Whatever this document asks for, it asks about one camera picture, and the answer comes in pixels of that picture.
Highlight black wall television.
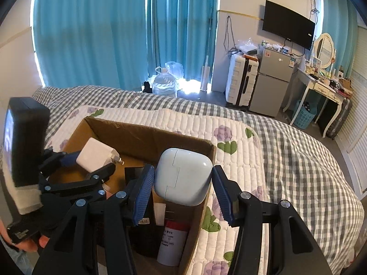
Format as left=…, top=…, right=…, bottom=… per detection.
left=262, top=0, right=316, bottom=50

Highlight oval white mirror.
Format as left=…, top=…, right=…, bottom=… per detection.
left=313, top=33, right=335, bottom=69

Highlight wide teal curtain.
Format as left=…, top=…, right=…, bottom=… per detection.
left=33, top=0, right=150, bottom=89

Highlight person's left hand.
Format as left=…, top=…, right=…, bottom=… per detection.
left=0, top=219, right=55, bottom=254

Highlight large water jug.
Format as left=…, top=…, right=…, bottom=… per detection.
left=152, top=67, right=177, bottom=98

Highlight white earbud case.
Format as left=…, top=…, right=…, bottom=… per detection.
left=152, top=148, right=213, bottom=206

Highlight person's jeans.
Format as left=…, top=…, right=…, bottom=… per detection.
left=0, top=241, right=33, bottom=275

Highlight teal plastic basket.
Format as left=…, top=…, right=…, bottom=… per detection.
left=292, top=100, right=317, bottom=129

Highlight white dressing table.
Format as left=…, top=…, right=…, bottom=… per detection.
left=282, top=69, right=352, bottom=127

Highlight teal curtain beside wardrobe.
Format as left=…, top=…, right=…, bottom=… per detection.
left=318, top=0, right=359, bottom=72

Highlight silver suitcase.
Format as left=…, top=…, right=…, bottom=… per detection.
left=324, top=97, right=353, bottom=140

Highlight clear plastic bag on suitcase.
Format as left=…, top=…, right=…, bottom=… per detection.
left=234, top=38, right=261, bottom=58

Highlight white louvred wardrobe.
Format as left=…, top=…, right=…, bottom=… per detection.
left=334, top=26, right=367, bottom=192

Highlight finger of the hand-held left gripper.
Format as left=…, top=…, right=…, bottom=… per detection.
left=39, top=163, right=117, bottom=207
left=39, top=147, right=86, bottom=175

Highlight narrow teal curtain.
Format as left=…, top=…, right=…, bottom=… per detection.
left=146, top=0, right=220, bottom=82

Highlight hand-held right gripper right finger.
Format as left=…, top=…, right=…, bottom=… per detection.
left=211, top=165, right=333, bottom=275

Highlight white suitcase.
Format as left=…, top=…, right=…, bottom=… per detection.
left=225, top=54, right=261, bottom=108

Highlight white bottle with red cap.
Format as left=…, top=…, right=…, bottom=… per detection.
left=156, top=220, right=191, bottom=265

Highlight black remote control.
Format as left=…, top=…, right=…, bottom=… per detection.
left=133, top=220, right=162, bottom=260

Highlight white charger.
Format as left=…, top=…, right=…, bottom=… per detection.
left=76, top=137, right=125, bottom=174

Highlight white flat mop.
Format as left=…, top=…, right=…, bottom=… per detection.
left=201, top=13, right=214, bottom=92

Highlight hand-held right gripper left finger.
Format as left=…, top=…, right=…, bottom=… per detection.
left=31, top=164, right=156, bottom=275

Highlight hanging wall cables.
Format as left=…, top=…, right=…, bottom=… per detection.
left=224, top=16, right=238, bottom=56

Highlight silver mini fridge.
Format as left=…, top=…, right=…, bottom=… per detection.
left=249, top=46, right=299, bottom=118

